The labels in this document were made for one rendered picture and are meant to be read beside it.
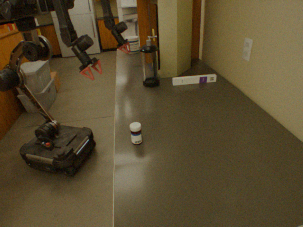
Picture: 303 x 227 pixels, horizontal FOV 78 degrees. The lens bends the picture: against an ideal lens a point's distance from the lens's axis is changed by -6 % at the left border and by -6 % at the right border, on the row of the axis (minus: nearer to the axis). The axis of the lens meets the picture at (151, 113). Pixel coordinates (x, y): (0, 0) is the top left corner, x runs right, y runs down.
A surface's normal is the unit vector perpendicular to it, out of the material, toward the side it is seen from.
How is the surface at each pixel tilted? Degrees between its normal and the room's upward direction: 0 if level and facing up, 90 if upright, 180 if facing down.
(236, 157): 0
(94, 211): 0
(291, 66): 90
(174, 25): 90
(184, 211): 0
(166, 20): 90
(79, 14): 90
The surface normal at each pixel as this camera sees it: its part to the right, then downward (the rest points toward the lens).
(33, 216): -0.06, -0.85
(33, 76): 0.15, 0.58
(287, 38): -0.99, 0.12
